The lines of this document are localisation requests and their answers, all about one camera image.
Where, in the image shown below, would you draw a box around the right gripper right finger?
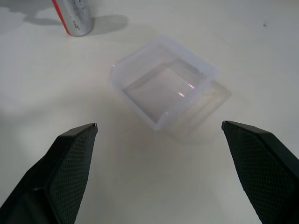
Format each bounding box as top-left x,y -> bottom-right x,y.
221,120 -> 299,224

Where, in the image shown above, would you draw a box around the clear jar with contents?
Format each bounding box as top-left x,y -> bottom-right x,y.
51,0 -> 94,37

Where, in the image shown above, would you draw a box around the clear plastic container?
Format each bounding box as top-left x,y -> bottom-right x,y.
108,35 -> 221,132

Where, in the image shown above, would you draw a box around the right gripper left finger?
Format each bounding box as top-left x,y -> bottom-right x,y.
0,123 -> 99,224

